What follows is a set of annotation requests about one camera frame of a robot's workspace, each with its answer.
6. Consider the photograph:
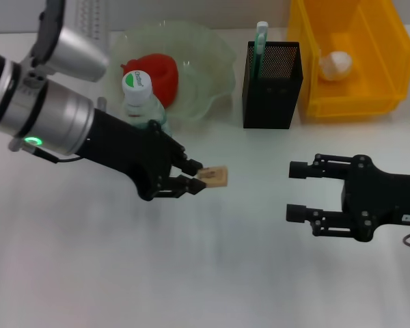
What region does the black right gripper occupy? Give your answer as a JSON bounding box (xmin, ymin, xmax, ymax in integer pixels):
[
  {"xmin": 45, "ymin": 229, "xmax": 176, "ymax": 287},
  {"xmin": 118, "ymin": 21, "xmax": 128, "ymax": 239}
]
[{"xmin": 286, "ymin": 153, "xmax": 410, "ymax": 243}]

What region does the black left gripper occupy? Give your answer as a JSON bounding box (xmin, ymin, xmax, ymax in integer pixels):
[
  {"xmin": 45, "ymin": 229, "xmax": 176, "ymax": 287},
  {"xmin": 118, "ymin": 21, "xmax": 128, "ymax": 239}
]
[{"xmin": 78, "ymin": 107, "xmax": 208, "ymax": 202}]

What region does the small wooden block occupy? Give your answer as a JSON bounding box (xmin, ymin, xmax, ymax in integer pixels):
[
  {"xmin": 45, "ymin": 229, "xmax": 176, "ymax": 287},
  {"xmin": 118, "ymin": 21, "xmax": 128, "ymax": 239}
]
[{"xmin": 196, "ymin": 165, "xmax": 230, "ymax": 188}]

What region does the clear water bottle green label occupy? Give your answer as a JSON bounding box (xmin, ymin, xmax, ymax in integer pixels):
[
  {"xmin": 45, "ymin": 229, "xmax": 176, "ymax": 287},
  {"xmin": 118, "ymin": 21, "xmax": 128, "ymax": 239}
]
[{"xmin": 122, "ymin": 70, "xmax": 174, "ymax": 137}]

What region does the red-orange fruit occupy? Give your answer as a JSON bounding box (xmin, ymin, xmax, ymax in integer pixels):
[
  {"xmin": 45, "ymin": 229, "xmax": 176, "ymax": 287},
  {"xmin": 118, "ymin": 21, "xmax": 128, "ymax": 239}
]
[{"xmin": 122, "ymin": 53, "xmax": 180, "ymax": 110}]

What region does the white paper ball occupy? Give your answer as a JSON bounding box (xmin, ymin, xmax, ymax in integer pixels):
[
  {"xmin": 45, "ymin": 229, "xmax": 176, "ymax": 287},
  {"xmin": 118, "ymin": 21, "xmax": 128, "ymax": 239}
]
[{"xmin": 319, "ymin": 51, "xmax": 353, "ymax": 82}]

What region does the green utility knife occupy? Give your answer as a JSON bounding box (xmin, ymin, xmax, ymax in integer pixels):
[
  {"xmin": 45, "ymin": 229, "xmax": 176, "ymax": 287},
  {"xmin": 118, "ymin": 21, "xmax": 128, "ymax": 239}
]
[{"xmin": 254, "ymin": 20, "xmax": 269, "ymax": 79}]

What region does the black mesh pen holder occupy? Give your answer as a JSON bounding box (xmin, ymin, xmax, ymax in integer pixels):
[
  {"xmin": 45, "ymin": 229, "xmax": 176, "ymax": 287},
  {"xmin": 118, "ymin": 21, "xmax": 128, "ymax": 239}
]
[{"xmin": 242, "ymin": 40, "xmax": 304, "ymax": 130}]

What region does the green glass fruit bowl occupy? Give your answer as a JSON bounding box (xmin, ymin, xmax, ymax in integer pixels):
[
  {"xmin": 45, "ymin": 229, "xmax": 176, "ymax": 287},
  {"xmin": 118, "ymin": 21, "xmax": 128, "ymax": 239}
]
[{"xmin": 105, "ymin": 19, "xmax": 236, "ymax": 122}]

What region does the yellow plastic bin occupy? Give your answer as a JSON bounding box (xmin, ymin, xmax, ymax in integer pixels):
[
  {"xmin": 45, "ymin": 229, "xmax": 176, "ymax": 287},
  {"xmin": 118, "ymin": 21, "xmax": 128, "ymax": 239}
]
[{"xmin": 286, "ymin": 0, "xmax": 410, "ymax": 122}]

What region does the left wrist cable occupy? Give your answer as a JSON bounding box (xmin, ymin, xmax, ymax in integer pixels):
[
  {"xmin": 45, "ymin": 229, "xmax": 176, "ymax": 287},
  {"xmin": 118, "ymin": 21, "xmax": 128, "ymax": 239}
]
[{"xmin": 8, "ymin": 138, "xmax": 85, "ymax": 164}]

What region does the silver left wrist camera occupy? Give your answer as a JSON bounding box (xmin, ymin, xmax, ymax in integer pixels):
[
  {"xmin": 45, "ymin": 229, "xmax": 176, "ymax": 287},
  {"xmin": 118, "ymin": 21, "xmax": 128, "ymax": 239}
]
[{"xmin": 30, "ymin": 0, "xmax": 112, "ymax": 83}]

